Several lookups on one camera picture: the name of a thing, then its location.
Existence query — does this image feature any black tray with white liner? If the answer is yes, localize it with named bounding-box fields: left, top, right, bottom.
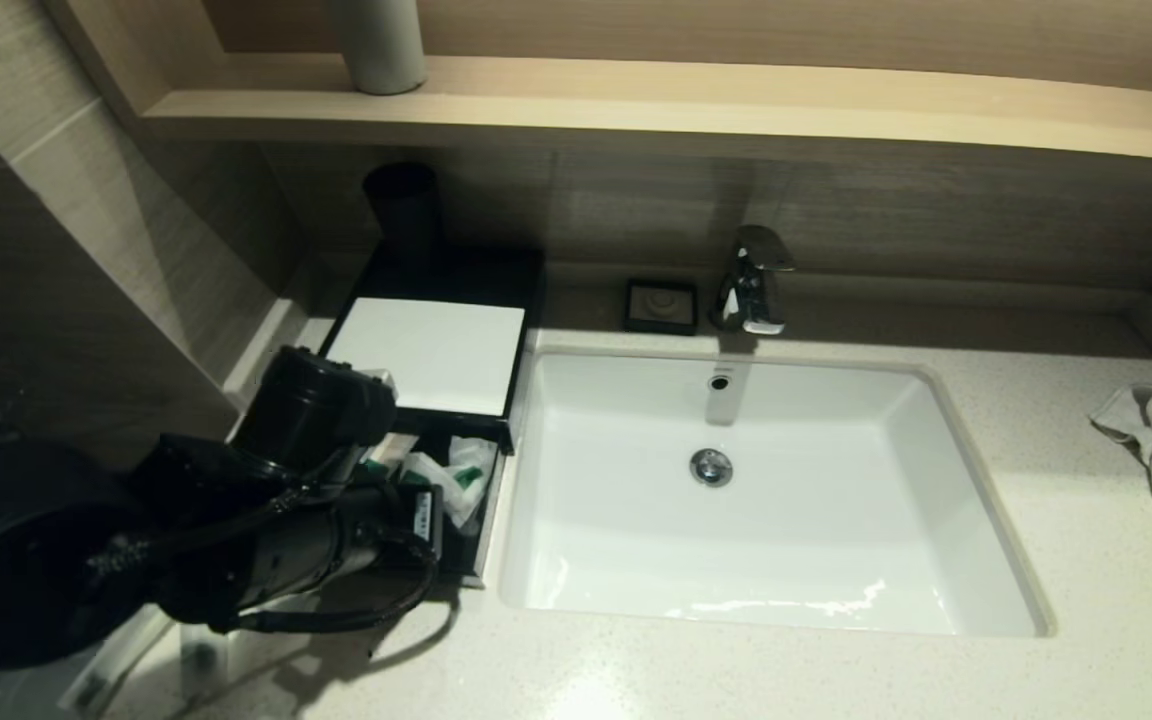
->
left=376, top=415, right=509, bottom=589

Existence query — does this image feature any small clear green-label packet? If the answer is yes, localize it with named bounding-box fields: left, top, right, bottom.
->
left=404, top=452, right=472, bottom=529

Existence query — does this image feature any beige grey green-label packet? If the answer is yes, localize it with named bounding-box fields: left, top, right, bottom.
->
left=371, top=432, right=422, bottom=476

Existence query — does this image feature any long clear toothbrush packet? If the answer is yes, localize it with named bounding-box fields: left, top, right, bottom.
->
left=56, top=605, right=172, bottom=716

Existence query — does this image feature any black amenity box housing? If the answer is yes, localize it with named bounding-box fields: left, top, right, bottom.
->
left=316, top=245, right=547, bottom=456

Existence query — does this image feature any clear packet with black comb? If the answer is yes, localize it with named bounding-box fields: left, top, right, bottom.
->
left=179, top=622, right=229, bottom=699

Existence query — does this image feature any chrome drain stopper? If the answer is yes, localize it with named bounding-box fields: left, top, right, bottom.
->
left=689, top=448, right=734, bottom=489

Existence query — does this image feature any black cup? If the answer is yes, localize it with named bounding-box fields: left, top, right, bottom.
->
left=364, top=163, right=442, bottom=263

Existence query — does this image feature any black square soap dish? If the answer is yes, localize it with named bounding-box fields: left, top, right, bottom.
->
left=623, top=278, right=700, bottom=337

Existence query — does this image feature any chrome faucet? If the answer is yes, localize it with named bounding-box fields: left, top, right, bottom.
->
left=711, top=225, right=797, bottom=337

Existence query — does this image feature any white ceramic sink basin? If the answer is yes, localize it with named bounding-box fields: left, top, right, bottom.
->
left=498, top=345, right=1055, bottom=639

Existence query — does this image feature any grey cylindrical cup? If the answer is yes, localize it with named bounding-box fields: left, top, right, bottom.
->
left=328, top=0, right=429, bottom=98

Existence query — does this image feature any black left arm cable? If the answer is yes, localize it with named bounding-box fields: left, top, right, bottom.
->
left=226, top=540, right=442, bottom=636

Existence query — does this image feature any light wooden wall shelf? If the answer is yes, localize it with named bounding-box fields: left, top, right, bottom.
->
left=141, top=55, right=1152, bottom=168

